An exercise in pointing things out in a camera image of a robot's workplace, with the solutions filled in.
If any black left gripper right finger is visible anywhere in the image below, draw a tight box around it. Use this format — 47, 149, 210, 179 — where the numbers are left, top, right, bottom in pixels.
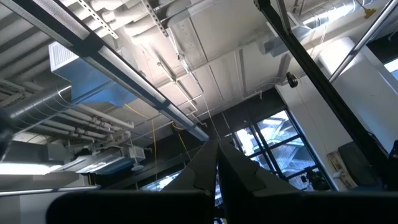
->
217, 141, 302, 224

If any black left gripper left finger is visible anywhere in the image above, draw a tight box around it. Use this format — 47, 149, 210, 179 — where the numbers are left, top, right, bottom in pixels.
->
161, 139, 218, 202

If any large grid window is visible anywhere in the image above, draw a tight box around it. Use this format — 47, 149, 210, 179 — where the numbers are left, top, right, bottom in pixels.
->
231, 109, 332, 191

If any black ceiling-mounted device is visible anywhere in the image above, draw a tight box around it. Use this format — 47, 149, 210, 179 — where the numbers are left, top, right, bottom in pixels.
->
285, 72, 299, 88

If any white ceiling pipe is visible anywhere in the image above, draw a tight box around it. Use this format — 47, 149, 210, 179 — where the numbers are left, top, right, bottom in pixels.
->
71, 104, 135, 130

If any black overhead rig beam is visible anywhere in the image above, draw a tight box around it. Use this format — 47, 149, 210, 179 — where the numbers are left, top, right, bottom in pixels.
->
254, 0, 393, 190

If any bright ceiling light panel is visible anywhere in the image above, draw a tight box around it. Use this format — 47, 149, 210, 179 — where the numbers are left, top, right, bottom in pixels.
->
0, 162, 63, 175

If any silver metal pole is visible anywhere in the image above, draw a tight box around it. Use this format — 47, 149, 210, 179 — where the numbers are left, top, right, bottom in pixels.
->
328, 0, 398, 83

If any yellow ceiling cable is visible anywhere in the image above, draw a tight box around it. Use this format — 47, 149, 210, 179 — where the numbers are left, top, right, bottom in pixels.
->
124, 104, 159, 181

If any blue rectangular air duct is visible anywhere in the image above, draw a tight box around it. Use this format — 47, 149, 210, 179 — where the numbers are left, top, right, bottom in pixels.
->
49, 42, 137, 108

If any silver spiral round duct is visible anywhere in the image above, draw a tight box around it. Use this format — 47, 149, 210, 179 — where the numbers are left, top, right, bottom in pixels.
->
298, 0, 374, 30
0, 86, 73, 131

